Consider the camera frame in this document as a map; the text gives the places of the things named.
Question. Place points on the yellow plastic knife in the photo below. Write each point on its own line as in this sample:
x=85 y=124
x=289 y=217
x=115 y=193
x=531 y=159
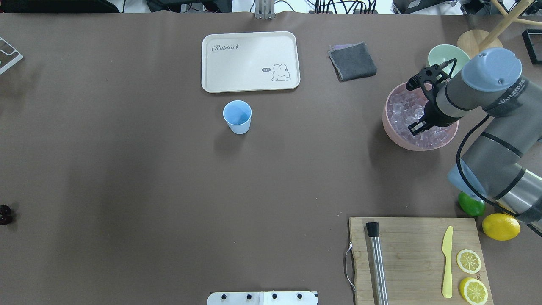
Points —
x=447 y=290

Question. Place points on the cream rabbit tray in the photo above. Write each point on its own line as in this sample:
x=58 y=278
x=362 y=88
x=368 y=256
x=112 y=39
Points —
x=256 y=61

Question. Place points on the green bowl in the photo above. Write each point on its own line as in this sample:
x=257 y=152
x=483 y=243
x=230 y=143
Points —
x=445 y=52

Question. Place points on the pink bowl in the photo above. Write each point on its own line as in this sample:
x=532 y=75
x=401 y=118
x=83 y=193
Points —
x=395 y=138

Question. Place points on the lemon slice near knife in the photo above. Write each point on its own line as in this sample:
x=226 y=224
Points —
x=469 y=261

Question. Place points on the grey folded cloth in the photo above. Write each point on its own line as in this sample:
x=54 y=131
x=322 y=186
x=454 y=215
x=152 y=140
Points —
x=352 y=61

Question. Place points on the steel muddler black tip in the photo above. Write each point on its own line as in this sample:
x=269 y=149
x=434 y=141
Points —
x=380 y=285

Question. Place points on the dark cherry pair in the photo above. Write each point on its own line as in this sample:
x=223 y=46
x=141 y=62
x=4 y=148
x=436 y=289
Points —
x=5 y=215

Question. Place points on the wooden cutting board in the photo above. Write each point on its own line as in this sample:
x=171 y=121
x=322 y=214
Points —
x=413 y=261

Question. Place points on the light blue cup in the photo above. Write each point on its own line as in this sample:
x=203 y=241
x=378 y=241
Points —
x=238 y=115

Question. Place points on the lemon slice far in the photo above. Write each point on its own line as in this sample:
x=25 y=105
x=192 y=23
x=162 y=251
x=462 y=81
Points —
x=473 y=291

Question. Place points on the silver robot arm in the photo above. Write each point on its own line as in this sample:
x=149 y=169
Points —
x=489 y=169

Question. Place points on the green lime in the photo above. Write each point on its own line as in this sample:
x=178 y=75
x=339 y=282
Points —
x=471 y=206

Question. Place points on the wooden cup tree stand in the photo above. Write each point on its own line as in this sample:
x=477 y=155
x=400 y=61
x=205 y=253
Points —
x=474 y=41

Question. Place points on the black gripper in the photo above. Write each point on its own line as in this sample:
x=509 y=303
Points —
x=432 y=113

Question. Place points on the aluminium frame post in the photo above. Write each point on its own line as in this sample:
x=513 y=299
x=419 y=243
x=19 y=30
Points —
x=265 y=9

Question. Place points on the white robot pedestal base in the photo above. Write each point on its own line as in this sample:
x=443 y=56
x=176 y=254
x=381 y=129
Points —
x=264 y=298

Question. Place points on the yellow lemon near lime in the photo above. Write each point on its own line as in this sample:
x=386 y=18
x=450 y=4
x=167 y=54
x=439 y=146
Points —
x=501 y=226

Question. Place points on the white wire cup rack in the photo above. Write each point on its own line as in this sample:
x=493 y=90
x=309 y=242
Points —
x=9 y=56

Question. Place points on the pile of ice cubes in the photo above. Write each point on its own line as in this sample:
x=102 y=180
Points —
x=407 y=107

